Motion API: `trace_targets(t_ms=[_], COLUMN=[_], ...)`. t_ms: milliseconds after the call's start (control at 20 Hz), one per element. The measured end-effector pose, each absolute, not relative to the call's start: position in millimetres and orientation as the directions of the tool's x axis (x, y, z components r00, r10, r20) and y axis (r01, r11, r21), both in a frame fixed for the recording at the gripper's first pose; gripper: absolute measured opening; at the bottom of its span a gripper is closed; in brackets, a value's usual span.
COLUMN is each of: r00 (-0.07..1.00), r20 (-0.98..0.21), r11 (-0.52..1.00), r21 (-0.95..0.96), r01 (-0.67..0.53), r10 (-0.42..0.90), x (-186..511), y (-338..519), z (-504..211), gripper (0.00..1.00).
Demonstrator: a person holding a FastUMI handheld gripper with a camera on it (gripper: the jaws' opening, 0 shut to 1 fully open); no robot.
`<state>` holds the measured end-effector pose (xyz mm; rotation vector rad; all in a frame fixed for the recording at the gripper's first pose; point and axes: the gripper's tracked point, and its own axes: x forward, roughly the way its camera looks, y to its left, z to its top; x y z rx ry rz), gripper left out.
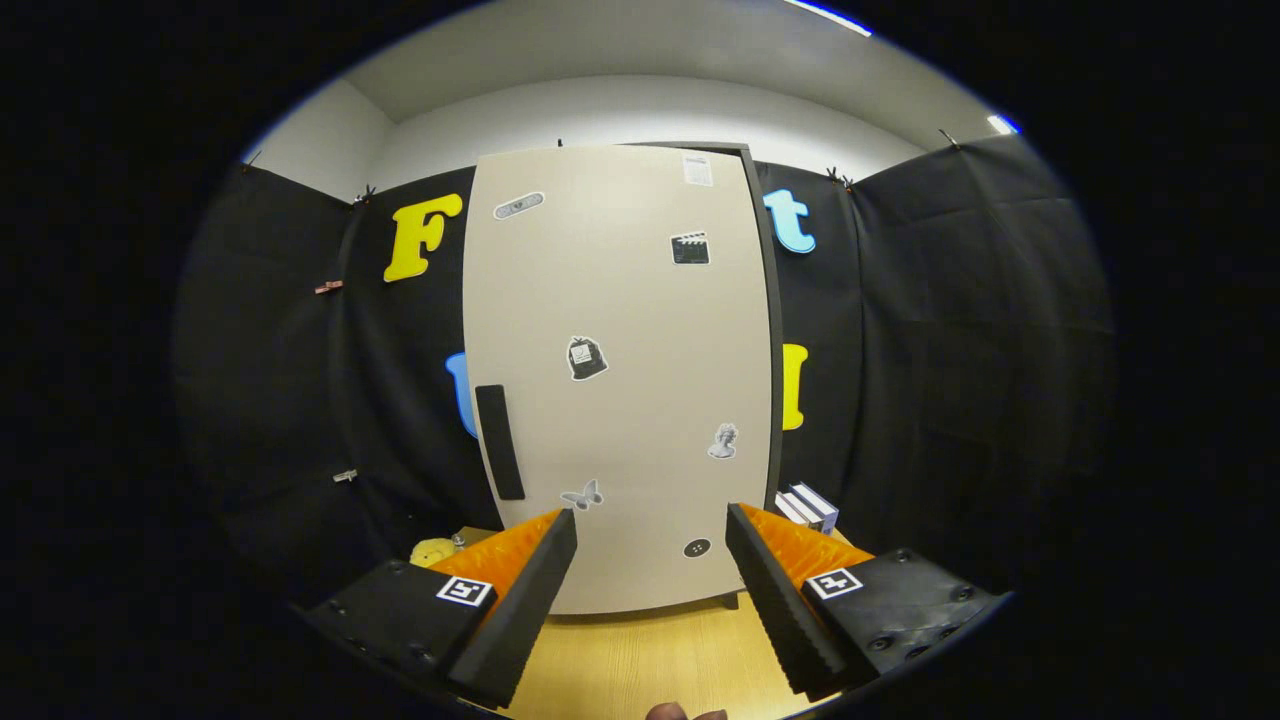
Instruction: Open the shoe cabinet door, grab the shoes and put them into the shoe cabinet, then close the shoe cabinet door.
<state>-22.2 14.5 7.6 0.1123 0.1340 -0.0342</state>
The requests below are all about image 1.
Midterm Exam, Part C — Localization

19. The grey shoe cabinet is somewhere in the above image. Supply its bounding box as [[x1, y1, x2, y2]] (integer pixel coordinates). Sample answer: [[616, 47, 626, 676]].
[[620, 142, 787, 611]]

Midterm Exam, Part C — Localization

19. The black backdrop cloth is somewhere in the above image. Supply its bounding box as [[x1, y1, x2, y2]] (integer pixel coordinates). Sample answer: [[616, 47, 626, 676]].
[[170, 130, 1116, 621]]

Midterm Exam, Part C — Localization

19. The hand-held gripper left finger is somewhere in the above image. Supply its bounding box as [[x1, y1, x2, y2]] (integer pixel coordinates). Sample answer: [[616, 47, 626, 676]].
[[300, 507, 579, 709]]

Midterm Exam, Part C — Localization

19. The long ceiling light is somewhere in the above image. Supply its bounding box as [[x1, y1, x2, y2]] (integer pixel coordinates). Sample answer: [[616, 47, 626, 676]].
[[783, 0, 873, 37]]

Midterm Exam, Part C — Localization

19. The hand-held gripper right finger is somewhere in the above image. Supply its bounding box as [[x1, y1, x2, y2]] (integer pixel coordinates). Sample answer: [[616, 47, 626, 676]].
[[725, 502, 1006, 701]]

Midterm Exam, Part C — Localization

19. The white book purple spine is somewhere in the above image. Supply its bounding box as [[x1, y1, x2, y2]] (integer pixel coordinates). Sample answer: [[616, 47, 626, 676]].
[[795, 483, 839, 534]]

